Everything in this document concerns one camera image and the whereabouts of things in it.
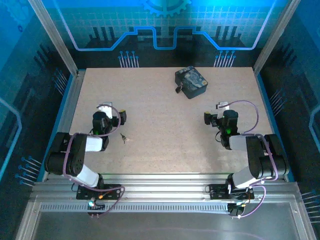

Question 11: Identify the small metal key bunch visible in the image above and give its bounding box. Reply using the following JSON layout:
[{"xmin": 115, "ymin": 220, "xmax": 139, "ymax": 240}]
[{"xmin": 119, "ymin": 132, "xmax": 132, "ymax": 145}]

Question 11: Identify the dark blue painted-print box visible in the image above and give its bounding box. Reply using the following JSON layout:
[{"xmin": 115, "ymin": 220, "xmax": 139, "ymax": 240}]
[{"xmin": 174, "ymin": 65, "xmax": 209, "ymax": 100}]

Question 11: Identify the grey metal floor panel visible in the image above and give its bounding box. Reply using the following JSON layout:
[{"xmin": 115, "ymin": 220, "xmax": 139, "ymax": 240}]
[{"xmin": 14, "ymin": 199, "xmax": 315, "ymax": 240}]

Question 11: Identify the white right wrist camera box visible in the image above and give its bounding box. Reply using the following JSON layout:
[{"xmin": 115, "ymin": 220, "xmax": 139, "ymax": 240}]
[{"xmin": 215, "ymin": 101, "xmax": 231, "ymax": 111}]

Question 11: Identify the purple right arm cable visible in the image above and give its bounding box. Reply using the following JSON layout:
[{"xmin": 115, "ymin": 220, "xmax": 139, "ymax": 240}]
[{"xmin": 215, "ymin": 99, "xmax": 280, "ymax": 220}]

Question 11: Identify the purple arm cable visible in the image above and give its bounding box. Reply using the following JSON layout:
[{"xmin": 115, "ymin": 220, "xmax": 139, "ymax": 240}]
[
  {"xmin": 62, "ymin": 104, "xmax": 126, "ymax": 219},
  {"xmin": 215, "ymin": 99, "xmax": 280, "ymax": 220}
]

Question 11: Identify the aluminium side frame rail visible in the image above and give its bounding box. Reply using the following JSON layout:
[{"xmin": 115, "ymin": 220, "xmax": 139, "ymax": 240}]
[{"xmin": 41, "ymin": 70, "xmax": 87, "ymax": 183}]

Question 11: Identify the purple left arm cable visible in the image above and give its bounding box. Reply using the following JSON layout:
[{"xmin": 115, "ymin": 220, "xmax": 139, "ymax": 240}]
[{"xmin": 62, "ymin": 104, "xmax": 126, "ymax": 219}]

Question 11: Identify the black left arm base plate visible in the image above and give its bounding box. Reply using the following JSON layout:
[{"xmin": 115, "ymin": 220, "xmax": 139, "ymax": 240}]
[{"xmin": 75, "ymin": 183, "xmax": 123, "ymax": 201}]

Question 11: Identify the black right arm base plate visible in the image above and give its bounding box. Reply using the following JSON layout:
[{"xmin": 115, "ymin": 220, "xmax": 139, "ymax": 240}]
[{"xmin": 208, "ymin": 183, "xmax": 256, "ymax": 201}]

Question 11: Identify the aluminium front frame rail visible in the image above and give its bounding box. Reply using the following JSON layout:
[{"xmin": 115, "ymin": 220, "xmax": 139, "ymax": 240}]
[{"xmin": 29, "ymin": 173, "xmax": 301, "ymax": 204}]

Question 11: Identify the black left cable connector block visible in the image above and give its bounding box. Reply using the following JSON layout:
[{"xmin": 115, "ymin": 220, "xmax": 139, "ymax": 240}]
[{"xmin": 86, "ymin": 201, "xmax": 106, "ymax": 217}]

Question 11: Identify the black cable connector block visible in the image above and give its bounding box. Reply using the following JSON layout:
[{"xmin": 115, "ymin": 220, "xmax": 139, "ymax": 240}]
[
  {"xmin": 86, "ymin": 201, "xmax": 106, "ymax": 217},
  {"xmin": 228, "ymin": 202, "xmax": 245, "ymax": 218}
]

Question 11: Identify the black right cable connector block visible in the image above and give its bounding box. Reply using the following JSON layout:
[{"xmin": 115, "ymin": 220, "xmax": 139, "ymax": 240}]
[{"xmin": 228, "ymin": 202, "xmax": 245, "ymax": 218}]

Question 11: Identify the slotted grey cable duct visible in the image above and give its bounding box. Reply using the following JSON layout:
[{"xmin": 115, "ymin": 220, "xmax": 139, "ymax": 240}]
[{"xmin": 39, "ymin": 202, "xmax": 233, "ymax": 214}]

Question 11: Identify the aluminium frame post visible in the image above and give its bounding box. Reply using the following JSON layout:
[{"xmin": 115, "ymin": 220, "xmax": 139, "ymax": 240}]
[
  {"xmin": 252, "ymin": 0, "xmax": 302, "ymax": 76},
  {"xmin": 27, "ymin": 0, "xmax": 80, "ymax": 77}
]

